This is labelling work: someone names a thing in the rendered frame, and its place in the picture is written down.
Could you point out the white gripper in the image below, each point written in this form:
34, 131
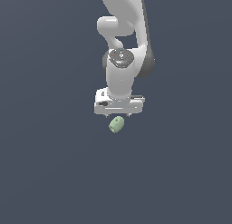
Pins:
117, 105

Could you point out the small green rounded object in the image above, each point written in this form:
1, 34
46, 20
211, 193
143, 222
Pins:
116, 124

